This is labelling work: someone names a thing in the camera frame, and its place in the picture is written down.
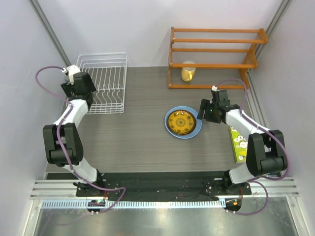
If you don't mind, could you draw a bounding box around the light blue plate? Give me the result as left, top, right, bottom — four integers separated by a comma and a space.
164, 106, 202, 139

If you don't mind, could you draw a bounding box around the yellow patterned plate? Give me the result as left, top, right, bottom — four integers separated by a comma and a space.
166, 109, 196, 136

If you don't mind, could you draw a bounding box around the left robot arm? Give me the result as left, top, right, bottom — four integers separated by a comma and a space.
43, 72, 105, 196

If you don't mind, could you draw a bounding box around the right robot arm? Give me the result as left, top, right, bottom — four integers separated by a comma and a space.
197, 87, 288, 194

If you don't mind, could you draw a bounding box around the orange wooden shelf rack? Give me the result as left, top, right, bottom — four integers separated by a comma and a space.
168, 27, 268, 89

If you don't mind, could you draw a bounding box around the yellow mug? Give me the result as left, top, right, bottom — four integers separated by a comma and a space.
181, 66, 196, 82

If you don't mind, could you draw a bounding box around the green box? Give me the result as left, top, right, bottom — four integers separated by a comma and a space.
229, 127, 248, 163

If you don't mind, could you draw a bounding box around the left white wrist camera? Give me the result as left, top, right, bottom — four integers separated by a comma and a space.
62, 65, 81, 85

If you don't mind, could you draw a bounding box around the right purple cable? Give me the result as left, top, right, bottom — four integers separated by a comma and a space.
215, 78, 292, 216

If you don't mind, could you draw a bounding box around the white wire dish rack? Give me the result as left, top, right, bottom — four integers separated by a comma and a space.
76, 52, 128, 115

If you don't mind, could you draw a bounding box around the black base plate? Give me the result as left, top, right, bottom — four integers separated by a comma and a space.
74, 171, 252, 202

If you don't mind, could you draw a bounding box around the white perforated cable strip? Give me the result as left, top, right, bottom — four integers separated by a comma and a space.
41, 199, 226, 209

